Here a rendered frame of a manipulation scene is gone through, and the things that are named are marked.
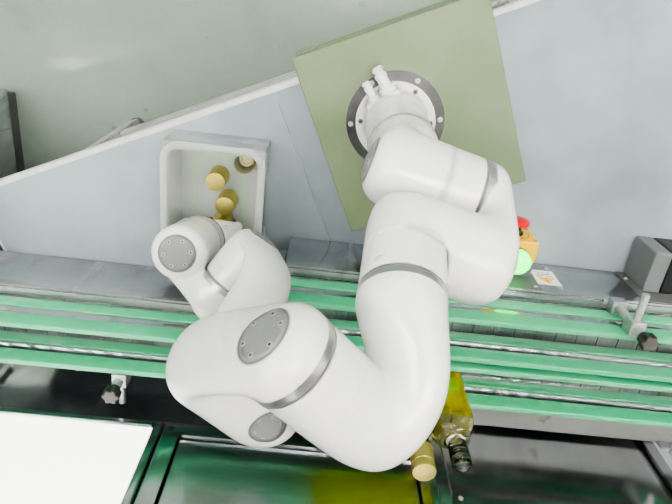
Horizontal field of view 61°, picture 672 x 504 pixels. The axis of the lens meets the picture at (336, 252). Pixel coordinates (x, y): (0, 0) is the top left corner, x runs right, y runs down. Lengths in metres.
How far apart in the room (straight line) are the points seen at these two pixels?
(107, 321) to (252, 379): 0.64
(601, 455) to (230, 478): 0.71
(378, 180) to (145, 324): 0.54
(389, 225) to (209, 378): 0.22
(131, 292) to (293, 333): 0.69
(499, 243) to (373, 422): 0.22
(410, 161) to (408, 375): 0.25
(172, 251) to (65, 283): 0.39
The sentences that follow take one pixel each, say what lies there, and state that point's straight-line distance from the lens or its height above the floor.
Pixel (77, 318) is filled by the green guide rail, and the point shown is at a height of 0.93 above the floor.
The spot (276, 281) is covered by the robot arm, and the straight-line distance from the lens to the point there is 0.70.
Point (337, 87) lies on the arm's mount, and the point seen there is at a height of 0.84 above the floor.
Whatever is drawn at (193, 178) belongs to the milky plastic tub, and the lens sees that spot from 1.07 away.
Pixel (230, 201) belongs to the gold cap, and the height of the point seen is 0.81.
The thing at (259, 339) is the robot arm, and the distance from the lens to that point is 0.44.
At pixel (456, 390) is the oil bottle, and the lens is 0.98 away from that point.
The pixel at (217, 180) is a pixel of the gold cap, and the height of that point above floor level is 0.81.
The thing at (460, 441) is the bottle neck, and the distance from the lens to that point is 0.91.
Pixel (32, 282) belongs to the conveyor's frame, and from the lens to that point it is 1.15.
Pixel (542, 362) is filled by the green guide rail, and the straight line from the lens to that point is 1.05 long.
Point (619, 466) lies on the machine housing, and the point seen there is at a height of 0.94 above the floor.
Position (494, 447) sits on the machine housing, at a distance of 1.19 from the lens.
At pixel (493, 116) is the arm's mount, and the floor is 0.84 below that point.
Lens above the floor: 1.76
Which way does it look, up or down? 65 degrees down
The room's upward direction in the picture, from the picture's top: 179 degrees counter-clockwise
